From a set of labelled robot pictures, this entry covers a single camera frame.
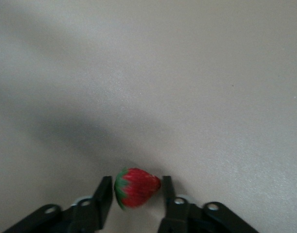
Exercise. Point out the red toy strawberry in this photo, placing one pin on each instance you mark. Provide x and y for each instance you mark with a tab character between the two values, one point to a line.
138	189

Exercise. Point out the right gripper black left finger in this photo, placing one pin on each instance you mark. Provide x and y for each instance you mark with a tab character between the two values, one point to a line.
99	206

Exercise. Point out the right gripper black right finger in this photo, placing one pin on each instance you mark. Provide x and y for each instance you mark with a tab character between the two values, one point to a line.
177	213

